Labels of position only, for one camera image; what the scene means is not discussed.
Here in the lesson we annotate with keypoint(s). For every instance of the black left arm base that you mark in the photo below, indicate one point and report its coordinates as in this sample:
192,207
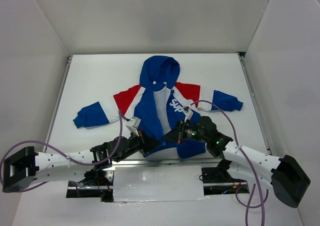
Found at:
96,184

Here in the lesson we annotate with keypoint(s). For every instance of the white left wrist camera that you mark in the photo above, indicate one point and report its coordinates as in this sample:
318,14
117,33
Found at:
133,124

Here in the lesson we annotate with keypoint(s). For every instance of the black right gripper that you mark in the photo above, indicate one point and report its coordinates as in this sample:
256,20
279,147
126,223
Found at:
180,131

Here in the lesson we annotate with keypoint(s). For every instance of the white foam board front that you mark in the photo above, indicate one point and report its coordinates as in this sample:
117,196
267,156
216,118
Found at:
165,183

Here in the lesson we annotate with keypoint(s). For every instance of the blue white red hooded jacket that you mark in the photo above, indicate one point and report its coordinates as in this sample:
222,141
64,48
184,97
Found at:
157,100

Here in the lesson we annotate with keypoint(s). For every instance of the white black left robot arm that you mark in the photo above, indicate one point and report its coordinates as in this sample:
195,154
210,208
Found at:
27,167

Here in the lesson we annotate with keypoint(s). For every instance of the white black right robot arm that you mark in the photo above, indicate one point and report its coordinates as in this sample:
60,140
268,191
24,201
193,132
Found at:
282,175

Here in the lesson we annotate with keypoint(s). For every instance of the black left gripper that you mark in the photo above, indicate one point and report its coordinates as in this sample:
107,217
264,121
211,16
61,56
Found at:
142,138

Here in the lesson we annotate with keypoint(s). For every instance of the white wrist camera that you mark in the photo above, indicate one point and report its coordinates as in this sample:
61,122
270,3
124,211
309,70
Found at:
133,124
187,112

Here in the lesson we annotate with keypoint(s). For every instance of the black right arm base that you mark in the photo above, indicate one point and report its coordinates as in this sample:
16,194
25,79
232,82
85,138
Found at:
217,181

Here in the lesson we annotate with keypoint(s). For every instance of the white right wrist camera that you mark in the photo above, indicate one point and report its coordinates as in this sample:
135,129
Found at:
187,112

